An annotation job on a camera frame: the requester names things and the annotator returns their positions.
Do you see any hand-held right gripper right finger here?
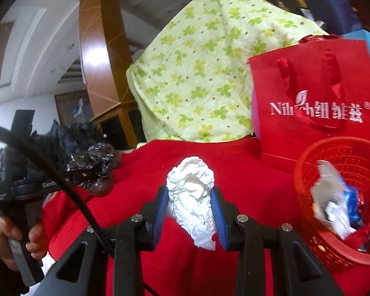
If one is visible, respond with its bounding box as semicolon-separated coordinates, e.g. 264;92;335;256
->
210;186;346;296

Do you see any wooden side table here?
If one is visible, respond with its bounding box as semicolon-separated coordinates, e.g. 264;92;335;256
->
89;100;142;148

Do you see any red plastic mesh basket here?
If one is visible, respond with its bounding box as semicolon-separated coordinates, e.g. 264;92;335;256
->
294;136;370;274

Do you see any red wrapper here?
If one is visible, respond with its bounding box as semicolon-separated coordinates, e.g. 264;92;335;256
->
345;222;370;251

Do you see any pile of dark clothes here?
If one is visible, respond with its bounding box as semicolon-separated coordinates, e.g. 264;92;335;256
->
0;120;111;185

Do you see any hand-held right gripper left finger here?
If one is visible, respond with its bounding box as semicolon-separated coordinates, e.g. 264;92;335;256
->
40;185;168;296

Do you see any blue cardboard box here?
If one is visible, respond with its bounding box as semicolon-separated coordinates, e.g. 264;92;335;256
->
342;30;370;84

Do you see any white paper ball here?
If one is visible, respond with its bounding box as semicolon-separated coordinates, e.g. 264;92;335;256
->
166;157;218;250

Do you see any silver white wrapper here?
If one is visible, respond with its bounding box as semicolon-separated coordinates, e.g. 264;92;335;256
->
310;160;349;222

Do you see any dark wooden door panel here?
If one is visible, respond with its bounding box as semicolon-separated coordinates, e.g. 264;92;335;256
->
54;91;93;127

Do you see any dark blue garment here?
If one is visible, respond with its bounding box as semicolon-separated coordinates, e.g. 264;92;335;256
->
305;0;358;34

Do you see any green clover print cloth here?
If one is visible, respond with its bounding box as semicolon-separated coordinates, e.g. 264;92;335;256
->
126;0;330;144

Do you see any red blanket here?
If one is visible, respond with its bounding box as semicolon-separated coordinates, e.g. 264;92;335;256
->
41;136;370;296

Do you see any black plastic bag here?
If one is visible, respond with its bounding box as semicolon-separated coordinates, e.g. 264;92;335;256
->
66;143;122;198

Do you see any small white paper scrap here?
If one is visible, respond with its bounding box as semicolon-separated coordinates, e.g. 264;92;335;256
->
325;202;356;240

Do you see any red paper gift bag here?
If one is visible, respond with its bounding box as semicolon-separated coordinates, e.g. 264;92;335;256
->
248;38;370;173

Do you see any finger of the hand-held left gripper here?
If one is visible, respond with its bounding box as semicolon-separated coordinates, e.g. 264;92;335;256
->
66;168;111;186

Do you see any blue foil wrapper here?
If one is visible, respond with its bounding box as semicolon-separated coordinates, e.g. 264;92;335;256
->
342;188;363;222

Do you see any black cable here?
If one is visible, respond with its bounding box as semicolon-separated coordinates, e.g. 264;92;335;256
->
0;123;155;296

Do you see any person's left hand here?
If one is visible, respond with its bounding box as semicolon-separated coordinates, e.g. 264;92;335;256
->
0;214;48;270

